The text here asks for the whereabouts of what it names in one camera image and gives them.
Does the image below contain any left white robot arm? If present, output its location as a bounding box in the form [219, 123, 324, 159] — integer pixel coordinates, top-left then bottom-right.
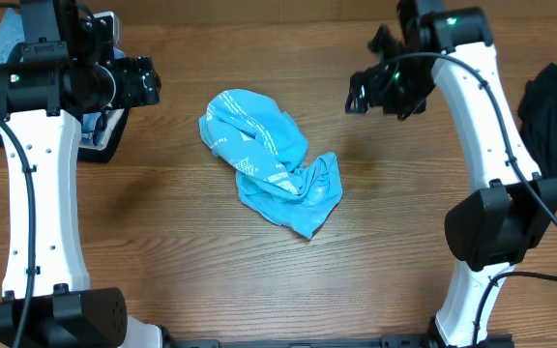
[0, 1, 173, 347]

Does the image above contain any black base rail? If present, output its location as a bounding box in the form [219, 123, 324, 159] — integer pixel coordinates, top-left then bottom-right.
[161, 333, 516, 348]

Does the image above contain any light blue printed t-shirt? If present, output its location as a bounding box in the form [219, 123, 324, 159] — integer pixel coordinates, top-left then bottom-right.
[198, 89, 343, 240]

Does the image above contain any folded black garment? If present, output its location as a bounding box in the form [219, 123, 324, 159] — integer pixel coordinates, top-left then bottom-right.
[6, 109, 130, 164]

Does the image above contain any folded white garment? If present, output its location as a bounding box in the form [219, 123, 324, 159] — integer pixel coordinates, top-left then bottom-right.
[5, 109, 126, 153]

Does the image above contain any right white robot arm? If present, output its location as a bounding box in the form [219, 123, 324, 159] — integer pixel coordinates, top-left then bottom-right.
[345, 1, 557, 347]

